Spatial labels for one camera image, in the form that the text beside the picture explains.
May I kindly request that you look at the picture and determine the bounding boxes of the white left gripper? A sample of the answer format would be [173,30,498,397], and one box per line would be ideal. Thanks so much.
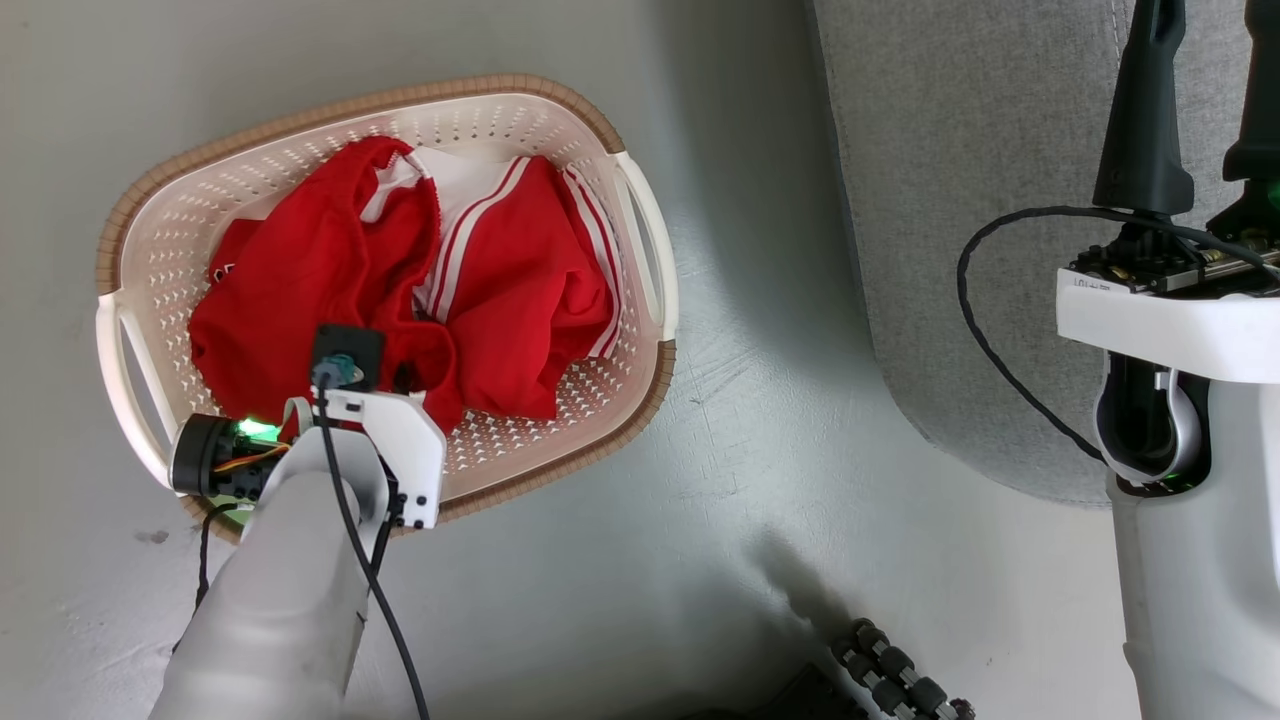
[283,388,448,531]

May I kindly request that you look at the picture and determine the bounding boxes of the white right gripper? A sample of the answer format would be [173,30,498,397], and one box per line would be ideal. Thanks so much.
[1056,0,1280,386]

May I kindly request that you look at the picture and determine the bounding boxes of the red shorts with white stripes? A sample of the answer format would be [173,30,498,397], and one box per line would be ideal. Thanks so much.
[413,155,626,421]

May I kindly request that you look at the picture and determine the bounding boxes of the plain red shirt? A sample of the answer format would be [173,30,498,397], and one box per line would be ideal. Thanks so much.
[188,135,463,436]

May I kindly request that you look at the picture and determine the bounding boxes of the white perforated laundry basket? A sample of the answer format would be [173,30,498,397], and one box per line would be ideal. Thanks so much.
[95,73,681,546]

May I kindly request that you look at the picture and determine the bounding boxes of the black right gripper motor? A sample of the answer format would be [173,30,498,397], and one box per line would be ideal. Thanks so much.
[1206,178,1280,243]

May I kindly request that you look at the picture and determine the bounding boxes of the black cylindrical left gripper motor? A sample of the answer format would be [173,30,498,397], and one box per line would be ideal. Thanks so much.
[168,413,291,501]

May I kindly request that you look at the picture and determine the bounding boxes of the grey fabric sofa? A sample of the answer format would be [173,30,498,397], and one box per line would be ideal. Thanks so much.
[805,0,1280,506]

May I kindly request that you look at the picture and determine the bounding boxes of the black cable with teal plug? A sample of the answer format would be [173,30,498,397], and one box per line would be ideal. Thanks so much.
[311,355,432,720]

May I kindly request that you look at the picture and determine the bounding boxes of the short thin black cable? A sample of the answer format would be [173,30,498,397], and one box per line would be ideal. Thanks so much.
[170,500,243,653]

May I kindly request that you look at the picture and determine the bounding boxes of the looping thin black cable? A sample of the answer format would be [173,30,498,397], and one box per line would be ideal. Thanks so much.
[956,205,1280,466]

